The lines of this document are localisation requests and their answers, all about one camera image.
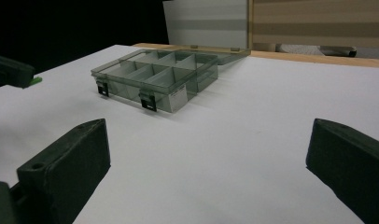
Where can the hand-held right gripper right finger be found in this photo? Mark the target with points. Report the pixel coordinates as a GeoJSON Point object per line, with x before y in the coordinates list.
{"type": "Point", "coordinates": [349, 165]}

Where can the small green plastic part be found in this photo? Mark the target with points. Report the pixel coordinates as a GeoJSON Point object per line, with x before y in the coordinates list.
{"type": "Point", "coordinates": [35, 81]}

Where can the beige striped panel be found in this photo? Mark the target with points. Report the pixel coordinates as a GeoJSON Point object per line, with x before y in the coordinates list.
{"type": "Point", "coordinates": [318, 25]}

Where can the clear grey compartment box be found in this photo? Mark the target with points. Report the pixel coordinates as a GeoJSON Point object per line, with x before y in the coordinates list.
{"type": "Point", "coordinates": [162, 77]}

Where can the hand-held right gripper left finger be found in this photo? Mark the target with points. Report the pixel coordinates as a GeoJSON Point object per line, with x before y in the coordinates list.
{"type": "Point", "coordinates": [69, 161]}

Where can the wooden ledge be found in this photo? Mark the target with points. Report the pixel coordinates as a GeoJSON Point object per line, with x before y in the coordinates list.
{"type": "Point", "coordinates": [318, 59]}

